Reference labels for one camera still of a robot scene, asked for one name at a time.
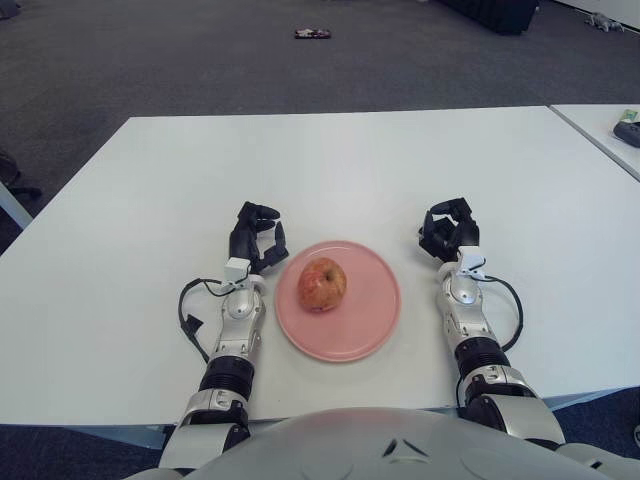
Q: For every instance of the black office chair base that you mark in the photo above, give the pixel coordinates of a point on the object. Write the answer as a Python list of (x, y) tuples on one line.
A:
[(10, 172)]

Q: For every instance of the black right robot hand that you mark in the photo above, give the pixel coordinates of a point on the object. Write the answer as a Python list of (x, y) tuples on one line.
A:
[(460, 230)]

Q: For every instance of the small dark flat floor object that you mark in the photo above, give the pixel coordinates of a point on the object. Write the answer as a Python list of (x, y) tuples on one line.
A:
[(312, 34)]

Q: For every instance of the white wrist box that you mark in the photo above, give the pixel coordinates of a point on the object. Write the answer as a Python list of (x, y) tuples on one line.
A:
[(236, 270), (471, 261)]

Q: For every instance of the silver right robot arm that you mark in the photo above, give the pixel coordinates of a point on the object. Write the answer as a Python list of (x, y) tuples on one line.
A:
[(465, 295)]

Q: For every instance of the red yellow apple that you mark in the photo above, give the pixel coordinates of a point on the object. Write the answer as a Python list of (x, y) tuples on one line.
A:
[(322, 285)]

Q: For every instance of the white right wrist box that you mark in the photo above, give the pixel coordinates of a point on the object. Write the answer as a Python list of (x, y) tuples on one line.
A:
[(471, 261)]

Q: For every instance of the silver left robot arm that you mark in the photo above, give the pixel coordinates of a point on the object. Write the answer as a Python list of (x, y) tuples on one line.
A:
[(240, 310)]

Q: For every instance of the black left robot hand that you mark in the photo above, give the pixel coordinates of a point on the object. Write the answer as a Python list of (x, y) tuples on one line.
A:
[(245, 240)]

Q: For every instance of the green packet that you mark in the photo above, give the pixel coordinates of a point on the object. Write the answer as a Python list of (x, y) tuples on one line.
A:
[(630, 115)]

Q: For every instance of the dark grey handheld controller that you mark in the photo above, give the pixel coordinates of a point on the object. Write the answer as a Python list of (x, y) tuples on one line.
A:
[(629, 134)]

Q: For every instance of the white table leg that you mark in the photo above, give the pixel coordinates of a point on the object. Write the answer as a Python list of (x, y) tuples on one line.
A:
[(12, 202)]

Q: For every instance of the grey toy figure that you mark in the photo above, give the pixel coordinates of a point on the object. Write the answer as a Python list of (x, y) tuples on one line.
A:
[(602, 22)]

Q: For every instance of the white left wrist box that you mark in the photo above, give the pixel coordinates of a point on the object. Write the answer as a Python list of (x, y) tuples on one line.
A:
[(236, 270)]

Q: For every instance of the pink round plate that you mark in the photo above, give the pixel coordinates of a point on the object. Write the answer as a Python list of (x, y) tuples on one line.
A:
[(370, 310)]

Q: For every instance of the black case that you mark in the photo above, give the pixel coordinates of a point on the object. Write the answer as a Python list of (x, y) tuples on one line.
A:
[(495, 15)]

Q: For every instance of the grey robot torso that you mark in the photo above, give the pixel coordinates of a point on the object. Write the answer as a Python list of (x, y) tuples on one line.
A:
[(325, 440)]

